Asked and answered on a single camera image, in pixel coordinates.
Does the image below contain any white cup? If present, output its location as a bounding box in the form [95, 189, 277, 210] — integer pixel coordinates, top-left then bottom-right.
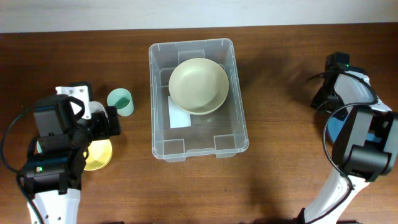
[89, 101, 108, 117]

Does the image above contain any yellow small bowl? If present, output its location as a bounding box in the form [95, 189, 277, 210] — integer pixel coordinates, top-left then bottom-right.
[84, 139, 113, 171]

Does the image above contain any blue bowl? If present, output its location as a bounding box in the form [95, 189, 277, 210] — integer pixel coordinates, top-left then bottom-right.
[326, 115, 382, 144]

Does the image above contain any mint green cup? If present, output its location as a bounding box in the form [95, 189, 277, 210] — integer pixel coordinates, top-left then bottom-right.
[106, 88, 134, 117]

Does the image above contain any cream bowl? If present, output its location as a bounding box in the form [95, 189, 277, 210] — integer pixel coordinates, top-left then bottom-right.
[169, 58, 229, 115]

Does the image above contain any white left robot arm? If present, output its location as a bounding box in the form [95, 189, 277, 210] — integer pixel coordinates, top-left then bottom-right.
[17, 82, 121, 223]

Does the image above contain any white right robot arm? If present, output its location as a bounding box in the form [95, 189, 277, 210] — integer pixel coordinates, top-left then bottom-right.
[297, 65, 397, 223]

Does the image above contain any clear plastic storage bin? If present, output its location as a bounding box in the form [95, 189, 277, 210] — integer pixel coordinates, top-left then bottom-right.
[149, 38, 249, 162]

